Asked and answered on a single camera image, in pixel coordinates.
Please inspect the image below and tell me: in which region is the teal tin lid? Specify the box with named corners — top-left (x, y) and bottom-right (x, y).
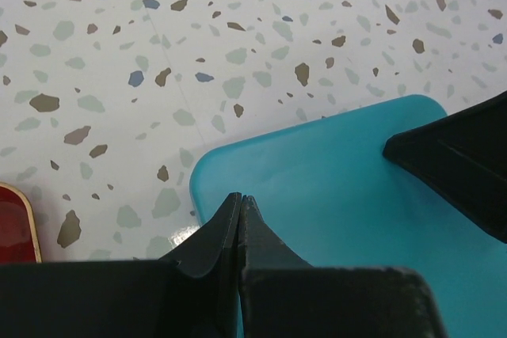
top-left (189, 95), bottom-right (506, 337)

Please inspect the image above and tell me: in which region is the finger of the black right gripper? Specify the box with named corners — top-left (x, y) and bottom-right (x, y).
top-left (383, 93), bottom-right (506, 242)

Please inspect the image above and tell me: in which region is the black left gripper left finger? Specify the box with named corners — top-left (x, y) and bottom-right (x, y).
top-left (1, 192), bottom-right (242, 337)

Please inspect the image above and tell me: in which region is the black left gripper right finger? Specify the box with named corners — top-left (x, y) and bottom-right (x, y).
top-left (238, 196), bottom-right (447, 337)

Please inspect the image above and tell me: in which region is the red lacquer tray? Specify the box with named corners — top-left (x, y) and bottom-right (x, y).
top-left (1, 183), bottom-right (42, 264)

